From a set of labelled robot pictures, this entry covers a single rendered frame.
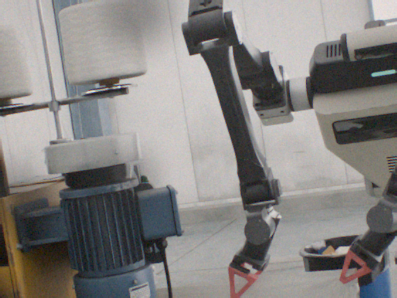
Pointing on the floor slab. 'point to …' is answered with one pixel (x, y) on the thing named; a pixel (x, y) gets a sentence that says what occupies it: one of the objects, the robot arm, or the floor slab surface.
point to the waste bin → (368, 287)
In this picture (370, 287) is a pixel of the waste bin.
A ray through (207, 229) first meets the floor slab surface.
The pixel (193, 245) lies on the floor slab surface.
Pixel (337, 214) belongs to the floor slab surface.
